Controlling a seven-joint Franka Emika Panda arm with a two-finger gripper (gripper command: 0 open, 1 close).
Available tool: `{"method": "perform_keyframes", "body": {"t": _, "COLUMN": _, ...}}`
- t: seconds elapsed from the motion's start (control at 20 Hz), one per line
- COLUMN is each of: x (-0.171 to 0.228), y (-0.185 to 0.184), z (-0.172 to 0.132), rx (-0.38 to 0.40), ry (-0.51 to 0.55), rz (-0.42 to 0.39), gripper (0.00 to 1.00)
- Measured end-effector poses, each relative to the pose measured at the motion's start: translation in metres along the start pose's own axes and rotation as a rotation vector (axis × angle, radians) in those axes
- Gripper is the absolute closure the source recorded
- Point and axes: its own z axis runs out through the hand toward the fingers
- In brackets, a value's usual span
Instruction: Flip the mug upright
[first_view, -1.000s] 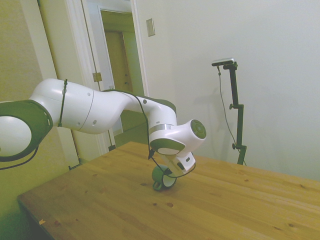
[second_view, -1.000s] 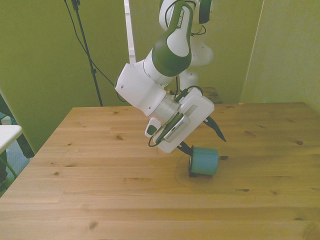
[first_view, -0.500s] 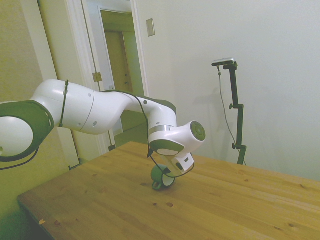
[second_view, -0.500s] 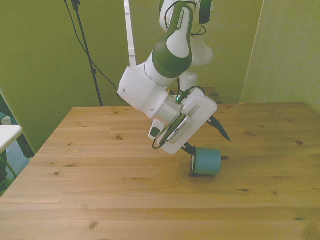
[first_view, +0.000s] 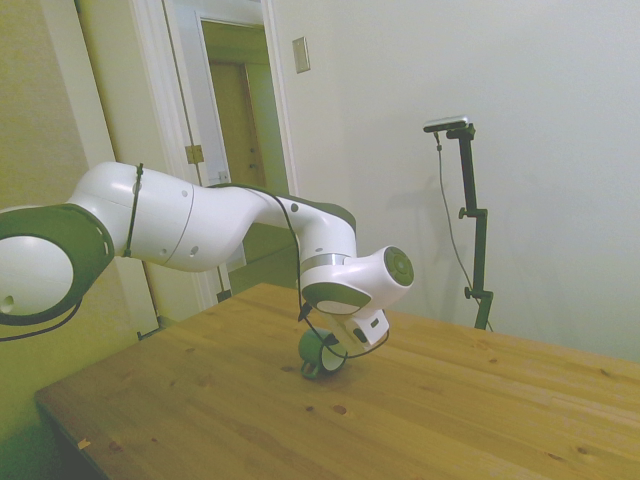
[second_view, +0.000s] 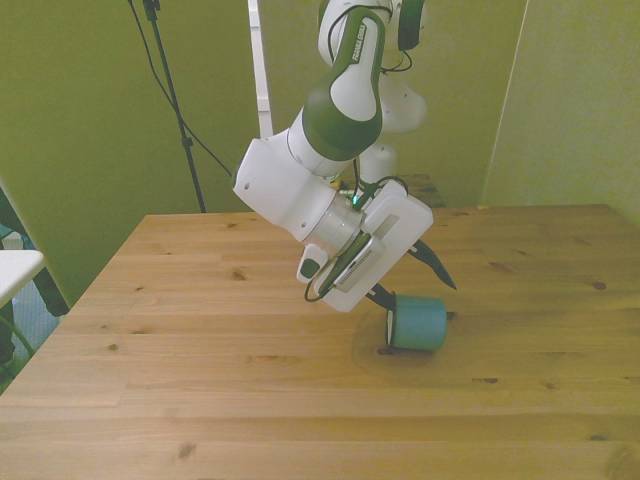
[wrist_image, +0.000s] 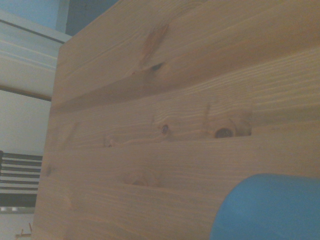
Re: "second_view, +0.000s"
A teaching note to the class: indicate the blue mug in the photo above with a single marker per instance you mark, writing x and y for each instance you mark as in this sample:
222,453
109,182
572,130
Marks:
420,325

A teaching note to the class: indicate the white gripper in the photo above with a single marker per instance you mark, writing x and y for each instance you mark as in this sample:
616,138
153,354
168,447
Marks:
400,220

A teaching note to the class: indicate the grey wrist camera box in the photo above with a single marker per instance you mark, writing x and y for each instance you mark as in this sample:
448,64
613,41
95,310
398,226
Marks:
357,267

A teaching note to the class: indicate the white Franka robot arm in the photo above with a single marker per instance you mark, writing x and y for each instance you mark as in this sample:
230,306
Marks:
280,190

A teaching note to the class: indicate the small wooden side table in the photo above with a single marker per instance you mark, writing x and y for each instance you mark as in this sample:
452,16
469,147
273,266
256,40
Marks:
430,192

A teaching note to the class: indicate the black stand leg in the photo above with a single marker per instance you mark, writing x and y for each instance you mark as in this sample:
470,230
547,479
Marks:
50,295

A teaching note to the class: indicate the white vertical post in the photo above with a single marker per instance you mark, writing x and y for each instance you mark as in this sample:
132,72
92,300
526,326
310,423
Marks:
261,75

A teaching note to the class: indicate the white side table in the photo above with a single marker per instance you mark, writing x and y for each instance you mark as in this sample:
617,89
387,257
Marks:
15,270

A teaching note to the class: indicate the black tripod stand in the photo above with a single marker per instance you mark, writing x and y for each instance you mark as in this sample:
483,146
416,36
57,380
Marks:
187,142

